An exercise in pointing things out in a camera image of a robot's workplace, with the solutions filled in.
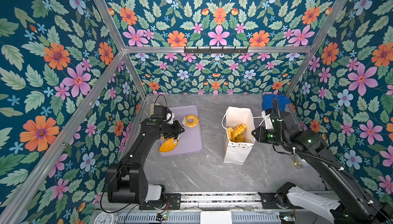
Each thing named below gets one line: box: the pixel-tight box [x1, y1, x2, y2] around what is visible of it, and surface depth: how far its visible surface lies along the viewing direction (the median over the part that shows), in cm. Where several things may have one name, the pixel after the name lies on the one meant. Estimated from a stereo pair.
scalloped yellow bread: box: [227, 127, 235, 143], surface depth 84 cm
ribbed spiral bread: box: [232, 123, 247, 138], surface depth 88 cm
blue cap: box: [262, 93, 291, 112], surface depth 116 cm
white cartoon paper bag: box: [223, 106, 256, 166], surface depth 79 cm
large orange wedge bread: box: [158, 137, 179, 153], surface depth 90 cm
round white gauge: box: [93, 210, 118, 224], surface depth 68 cm
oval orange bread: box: [234, 133, 246, 143], surface depth 88 cm
